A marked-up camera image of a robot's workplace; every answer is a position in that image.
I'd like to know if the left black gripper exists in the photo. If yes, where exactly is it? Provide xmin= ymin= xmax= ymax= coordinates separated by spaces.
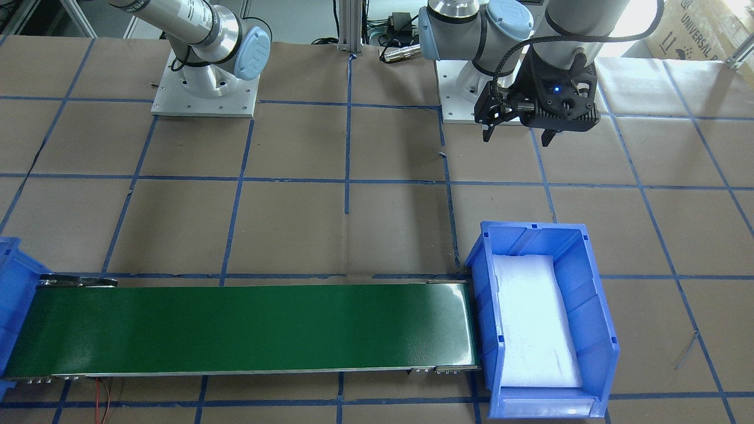
xmin=474 ymin=48 xmax=600 ymax=148

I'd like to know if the cardboard box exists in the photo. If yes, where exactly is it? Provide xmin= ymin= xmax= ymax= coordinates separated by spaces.
xmin=644 ymin=1 xmax=753 ymax=60

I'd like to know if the blue bin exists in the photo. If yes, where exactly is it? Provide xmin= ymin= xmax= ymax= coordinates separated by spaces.
xmin=1 ymin=236 xmax=52 ymax=374
xmin=466 ymin=221 xmax=620 ymax=419

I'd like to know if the red black wire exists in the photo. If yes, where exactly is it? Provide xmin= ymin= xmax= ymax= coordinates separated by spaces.
xmin=94 ymin=378 xmax=111 ymax=424

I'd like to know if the silver metal connector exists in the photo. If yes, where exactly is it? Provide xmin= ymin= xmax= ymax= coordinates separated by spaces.
xmin=380 ymin=45 xmax=422 ymax=64

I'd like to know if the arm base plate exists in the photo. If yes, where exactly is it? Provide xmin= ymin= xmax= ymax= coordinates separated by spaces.
xmin=151 ymin=53 xmax=261 ymax=118
xmin=435 ymin=60 xmax=491 ymax=124

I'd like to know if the black power adapter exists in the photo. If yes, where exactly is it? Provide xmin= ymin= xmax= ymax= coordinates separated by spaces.
xmin=388 ymin=12 xmax=413 ymax=35

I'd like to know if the aluminium profile post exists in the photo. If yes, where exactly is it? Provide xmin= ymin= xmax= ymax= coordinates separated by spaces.
xmin=336 ymin=1 xmax=366 ymax=55

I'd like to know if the white foam pad bin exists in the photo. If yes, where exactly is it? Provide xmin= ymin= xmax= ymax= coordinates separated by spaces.
xmin=492 ymin=255 xmax=583 ymax=388

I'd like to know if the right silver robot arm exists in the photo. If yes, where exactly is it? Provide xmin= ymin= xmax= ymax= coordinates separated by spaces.
xmin=110 ymin=1 xmax=272 ymax=107

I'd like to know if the green conveyor belt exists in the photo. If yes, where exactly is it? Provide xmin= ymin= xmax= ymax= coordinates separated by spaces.
xmin=2 ymin=283 xmax=481 ymax=379

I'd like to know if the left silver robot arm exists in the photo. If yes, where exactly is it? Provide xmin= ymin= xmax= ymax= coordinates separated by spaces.
xmin=418 ymin=1 xmax=664 ymax=147

